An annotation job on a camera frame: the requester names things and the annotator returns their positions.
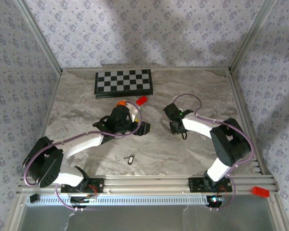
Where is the black controller board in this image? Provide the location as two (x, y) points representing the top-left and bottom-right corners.
(70, 195), (97, 205)
(206, 195), (226, 206)

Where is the white slotted cable duct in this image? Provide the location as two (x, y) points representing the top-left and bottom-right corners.
(26, 194), (208, 206)

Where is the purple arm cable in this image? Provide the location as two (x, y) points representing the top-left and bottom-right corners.
(172, 93), (255, 212)
(23, 101), (143, 212)

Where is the metal key ring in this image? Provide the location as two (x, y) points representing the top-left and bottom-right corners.
(123, 153), (136, 166)

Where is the aluminium frame post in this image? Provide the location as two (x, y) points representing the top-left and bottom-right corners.
(13, 0), (64, 74)
(228, 0), (279, 73)

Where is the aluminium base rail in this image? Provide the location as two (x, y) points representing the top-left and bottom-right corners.
(15, 174), (280, 196)

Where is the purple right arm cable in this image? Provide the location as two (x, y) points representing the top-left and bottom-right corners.
(172, 93), (255, 212)

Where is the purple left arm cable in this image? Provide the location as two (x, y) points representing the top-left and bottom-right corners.
(23, 101), (143, 212)

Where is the folded black white chessboard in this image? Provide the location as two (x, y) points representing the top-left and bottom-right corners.
(93, 69), (154, 99)

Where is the long red plastic block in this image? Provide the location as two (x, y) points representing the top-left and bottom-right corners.
(252, 186), (270, 198)

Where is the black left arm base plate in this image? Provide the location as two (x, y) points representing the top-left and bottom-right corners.
(61, 177), (105, 193)

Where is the aluminium table side rail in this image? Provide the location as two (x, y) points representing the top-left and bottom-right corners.
(26, 71), (63, 175)
(227, 68), (267, 175)

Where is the grey metal plate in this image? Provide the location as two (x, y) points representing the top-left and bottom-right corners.
(19, 204), (284, 231)

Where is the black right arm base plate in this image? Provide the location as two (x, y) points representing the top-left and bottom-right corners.
(188, 177), (233, 193)

